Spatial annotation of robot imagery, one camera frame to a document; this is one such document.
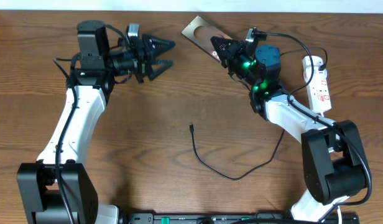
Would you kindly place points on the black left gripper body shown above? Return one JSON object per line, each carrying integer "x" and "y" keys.
{"x": 141, "y": 65}

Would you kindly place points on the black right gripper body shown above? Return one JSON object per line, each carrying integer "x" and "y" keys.
{"x": 241, "y": 62}

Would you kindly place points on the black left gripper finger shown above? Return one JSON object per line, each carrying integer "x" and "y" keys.
{"x": 157, "y": 67}
{"x": 155, "y": 46}

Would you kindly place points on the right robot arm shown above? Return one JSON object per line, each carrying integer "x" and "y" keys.
{"x": 335, "y": 166}

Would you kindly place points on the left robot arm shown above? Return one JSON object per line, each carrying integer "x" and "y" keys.
{"x": 56, "y": 187}

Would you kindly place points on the white USB charger plug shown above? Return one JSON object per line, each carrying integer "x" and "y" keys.
{"x": 317, "y": 74}

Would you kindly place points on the white power strip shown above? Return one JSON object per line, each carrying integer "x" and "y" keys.
{"x": 318, "y": 92}

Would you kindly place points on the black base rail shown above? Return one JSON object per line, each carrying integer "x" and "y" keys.
{"x": 262, "y": 217}

